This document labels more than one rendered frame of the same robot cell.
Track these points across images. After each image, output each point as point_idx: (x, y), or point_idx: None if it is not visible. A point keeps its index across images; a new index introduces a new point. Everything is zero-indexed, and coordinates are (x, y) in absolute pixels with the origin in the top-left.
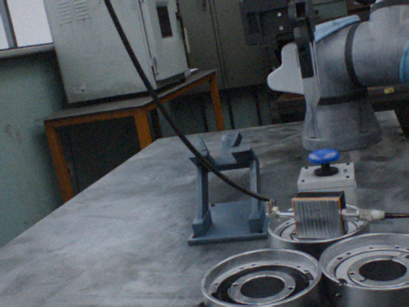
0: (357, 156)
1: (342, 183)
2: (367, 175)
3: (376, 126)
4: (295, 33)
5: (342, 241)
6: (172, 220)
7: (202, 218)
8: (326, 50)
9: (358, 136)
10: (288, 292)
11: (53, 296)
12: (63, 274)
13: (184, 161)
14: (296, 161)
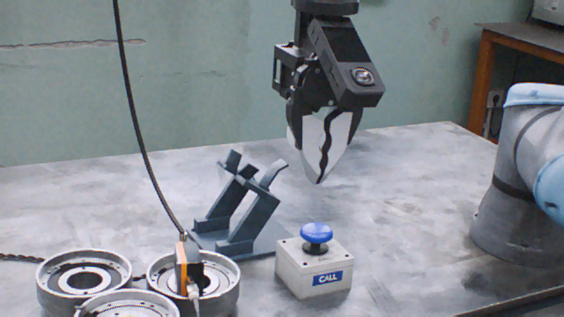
0: (473, 263)
1: (296, 267)
2: (411, 284)
3: (545, 246)
4: (287, 100)
5: (152, 293)
6: None
7: (206, 219)
8: (512, 121)
9: (506, 244)
10: (78, 293)
11: (78, 207)
12: (111, 197)
13: (384, 162)
14: (426, 229)
